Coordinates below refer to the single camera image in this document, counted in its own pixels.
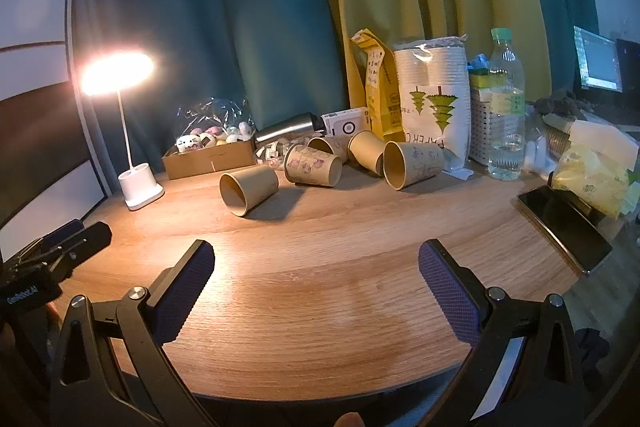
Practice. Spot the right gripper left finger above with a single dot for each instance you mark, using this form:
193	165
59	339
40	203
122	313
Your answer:
110	368

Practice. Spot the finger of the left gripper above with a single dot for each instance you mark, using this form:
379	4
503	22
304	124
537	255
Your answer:
63	259
52	239

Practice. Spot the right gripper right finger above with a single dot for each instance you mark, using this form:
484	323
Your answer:
523	367

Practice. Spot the plain brown paper cup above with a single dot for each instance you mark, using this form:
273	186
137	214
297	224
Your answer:
243	190

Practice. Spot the right lying paper cup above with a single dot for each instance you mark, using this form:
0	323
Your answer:
405	163

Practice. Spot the lying paper cup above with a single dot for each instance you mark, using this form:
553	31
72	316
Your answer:
335	145
405	163

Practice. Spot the flower printed paper cup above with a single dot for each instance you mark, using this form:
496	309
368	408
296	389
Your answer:
306	165

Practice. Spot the middle brown paper cup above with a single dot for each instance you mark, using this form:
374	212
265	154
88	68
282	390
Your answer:
366	149

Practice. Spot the rear lying paper cup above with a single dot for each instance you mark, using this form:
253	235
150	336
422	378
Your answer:
335	145

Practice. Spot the packaged paper cup stack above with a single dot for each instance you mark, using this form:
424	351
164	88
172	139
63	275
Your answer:
435	96

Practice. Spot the operator fingertip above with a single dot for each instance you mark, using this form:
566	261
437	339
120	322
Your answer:
350	419

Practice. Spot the black smartphone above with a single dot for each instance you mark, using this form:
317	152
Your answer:
571	224

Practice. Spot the cardboard box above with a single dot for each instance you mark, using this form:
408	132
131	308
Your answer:
216	158

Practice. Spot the white desk lamp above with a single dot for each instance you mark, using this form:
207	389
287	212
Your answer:
114	73

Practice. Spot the yellow tissue pack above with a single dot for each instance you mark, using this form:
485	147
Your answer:
593	177

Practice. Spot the clear bag of toys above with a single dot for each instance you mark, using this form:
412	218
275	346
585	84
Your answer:
214	122

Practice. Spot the small clear candy bag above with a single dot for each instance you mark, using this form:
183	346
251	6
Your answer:
273	154

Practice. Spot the clear water bottle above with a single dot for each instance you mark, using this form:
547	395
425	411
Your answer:
506	108

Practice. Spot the white perforated basket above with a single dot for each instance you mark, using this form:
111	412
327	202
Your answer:
487	127

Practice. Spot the stainless steel thermos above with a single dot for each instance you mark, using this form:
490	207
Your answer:
289	129

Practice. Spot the yellow paper bag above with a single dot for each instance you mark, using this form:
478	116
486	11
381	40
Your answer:
382	94

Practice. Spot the small white printed box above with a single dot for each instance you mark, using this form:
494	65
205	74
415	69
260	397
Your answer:
346	122

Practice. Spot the teal curtain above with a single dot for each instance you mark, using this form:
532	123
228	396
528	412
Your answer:
280	58

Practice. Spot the computer monitor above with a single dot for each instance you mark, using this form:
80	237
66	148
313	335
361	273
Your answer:
599	67

